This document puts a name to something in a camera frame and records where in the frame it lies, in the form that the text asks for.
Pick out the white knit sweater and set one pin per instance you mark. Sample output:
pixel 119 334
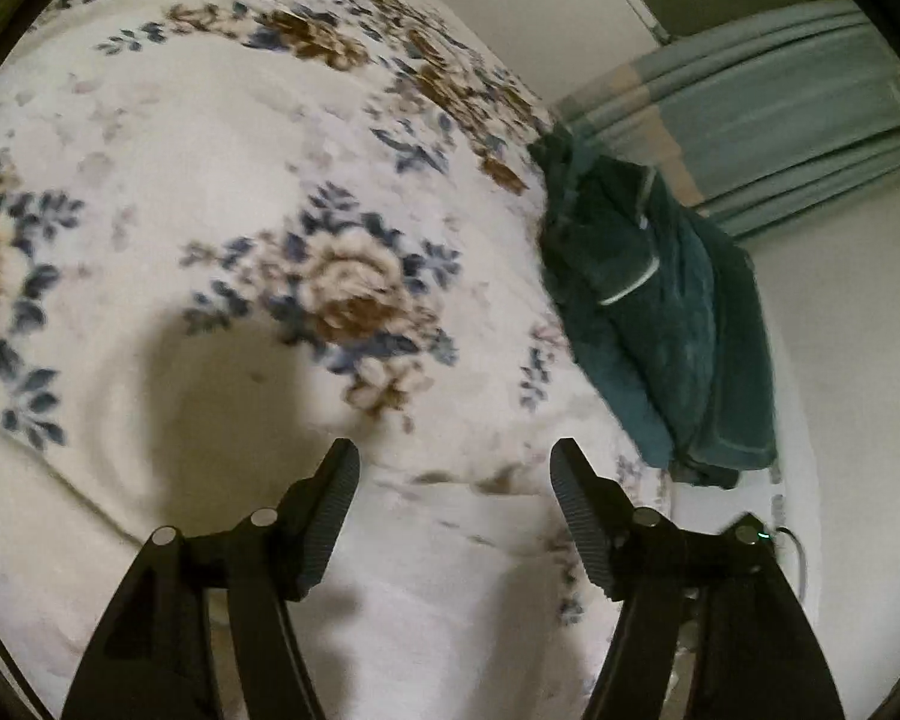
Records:
pixel 454 597

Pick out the floral bed blanket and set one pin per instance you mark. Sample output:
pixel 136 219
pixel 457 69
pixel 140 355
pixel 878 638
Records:
pixel 232 231

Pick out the right teal curtain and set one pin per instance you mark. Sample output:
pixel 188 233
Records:
pixel 758 122

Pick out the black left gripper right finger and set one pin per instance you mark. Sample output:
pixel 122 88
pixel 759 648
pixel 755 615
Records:
pixel 756 654

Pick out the dark green folded quilt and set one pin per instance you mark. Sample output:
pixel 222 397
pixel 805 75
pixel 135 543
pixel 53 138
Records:
pixel 662 312

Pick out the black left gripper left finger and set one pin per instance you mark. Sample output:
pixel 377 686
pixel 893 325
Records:
pixel 150 655

